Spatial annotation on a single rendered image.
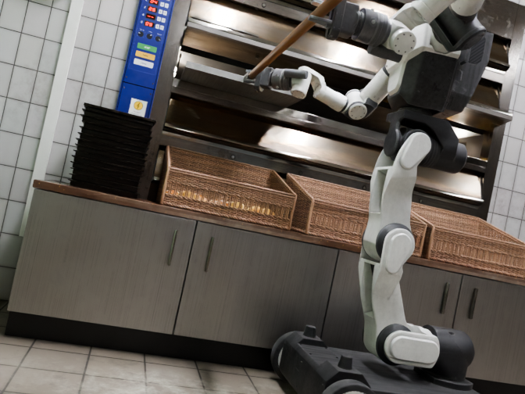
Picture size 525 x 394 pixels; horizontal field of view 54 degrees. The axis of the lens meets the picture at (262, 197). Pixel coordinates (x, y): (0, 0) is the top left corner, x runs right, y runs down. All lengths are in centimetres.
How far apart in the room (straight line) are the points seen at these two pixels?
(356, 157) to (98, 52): 139
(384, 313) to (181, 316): 77
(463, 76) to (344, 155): 101
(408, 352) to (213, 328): 74
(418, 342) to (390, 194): 51
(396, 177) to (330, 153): 97
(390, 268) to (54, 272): 120
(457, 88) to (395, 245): 58
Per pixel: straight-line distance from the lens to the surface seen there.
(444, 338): 202
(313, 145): 273
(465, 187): 313
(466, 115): 307
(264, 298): 212
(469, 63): 197
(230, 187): 212
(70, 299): 207
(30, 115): 261
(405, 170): 184
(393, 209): 185
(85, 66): 262
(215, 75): 235
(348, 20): 148
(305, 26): 155
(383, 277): 182
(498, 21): 338
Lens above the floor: 63
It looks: 2 degrees up
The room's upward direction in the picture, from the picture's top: 12 degrees clockwise
